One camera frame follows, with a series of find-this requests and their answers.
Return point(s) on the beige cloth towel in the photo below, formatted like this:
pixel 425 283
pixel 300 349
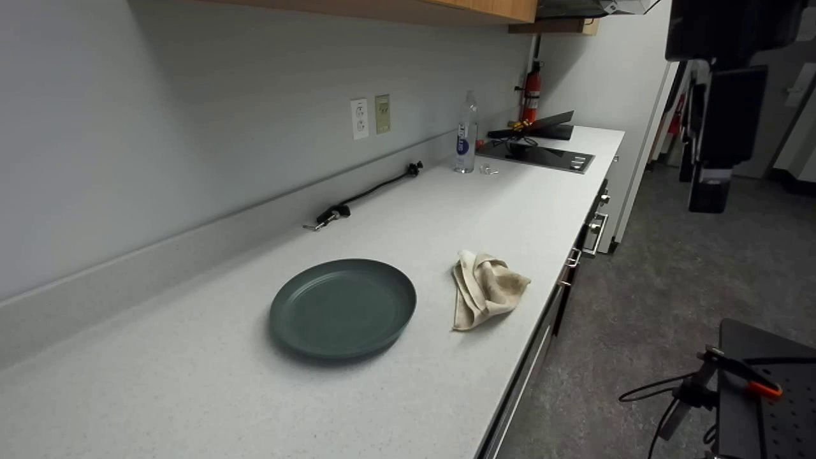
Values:
pixel 484 288

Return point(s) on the dark green round plate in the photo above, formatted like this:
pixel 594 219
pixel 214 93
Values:
pixel 339 310

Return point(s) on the clear water bottle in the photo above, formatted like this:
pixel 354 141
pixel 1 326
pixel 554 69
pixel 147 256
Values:
pixel 465 141

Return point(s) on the black flat cooktop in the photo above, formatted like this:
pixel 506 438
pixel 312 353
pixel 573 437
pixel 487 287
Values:
pixel 544 157

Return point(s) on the red fire extinguisher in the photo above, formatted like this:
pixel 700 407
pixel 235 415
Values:
pixel 530 93

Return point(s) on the black perforated table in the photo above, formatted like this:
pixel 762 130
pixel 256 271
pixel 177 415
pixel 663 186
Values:
pixel 765 423

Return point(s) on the beige wall plate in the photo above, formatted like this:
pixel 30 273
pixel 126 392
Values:
pixel 383 112

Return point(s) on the white wall power outlet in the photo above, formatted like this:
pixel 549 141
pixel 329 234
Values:
pixel 360 118

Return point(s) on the wooden upper wall cabinet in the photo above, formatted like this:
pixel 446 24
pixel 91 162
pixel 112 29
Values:
pixel 475 6

